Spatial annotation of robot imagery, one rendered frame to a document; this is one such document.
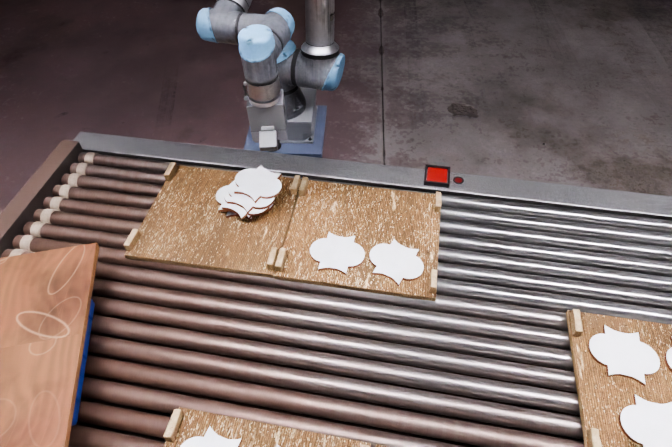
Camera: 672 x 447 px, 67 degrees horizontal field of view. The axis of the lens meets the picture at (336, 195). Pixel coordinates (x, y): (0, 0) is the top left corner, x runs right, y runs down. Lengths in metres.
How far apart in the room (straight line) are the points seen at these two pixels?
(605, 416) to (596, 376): 0.08
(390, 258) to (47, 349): 0.80
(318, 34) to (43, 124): 2.54
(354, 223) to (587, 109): 2.47
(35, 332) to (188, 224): 0.46
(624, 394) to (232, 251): 0.96
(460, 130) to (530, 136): 0.42
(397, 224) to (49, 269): 0.87
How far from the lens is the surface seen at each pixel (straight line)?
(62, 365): 1.21
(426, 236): 1.39
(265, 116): 1.20
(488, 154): 3.09
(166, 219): 1.50
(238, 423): 1.16
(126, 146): 1.82
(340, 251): 1.33
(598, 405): 1.26
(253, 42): 1.09
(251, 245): 1.38
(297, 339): 1.24
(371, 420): 1.16
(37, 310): 1.32
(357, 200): 1.46
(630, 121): 3.65
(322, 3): 1.50
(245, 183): 1.45
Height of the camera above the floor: 2.01
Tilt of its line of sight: 47 degrees down
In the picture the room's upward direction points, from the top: 2 degrees counter-clockwise
